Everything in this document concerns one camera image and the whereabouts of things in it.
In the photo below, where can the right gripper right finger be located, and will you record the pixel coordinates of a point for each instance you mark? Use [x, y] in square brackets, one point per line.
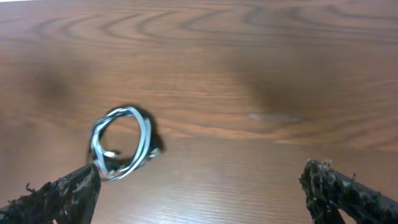
[328, 192]

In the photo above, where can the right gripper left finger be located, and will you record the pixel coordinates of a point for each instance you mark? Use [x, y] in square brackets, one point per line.
[70, 199]

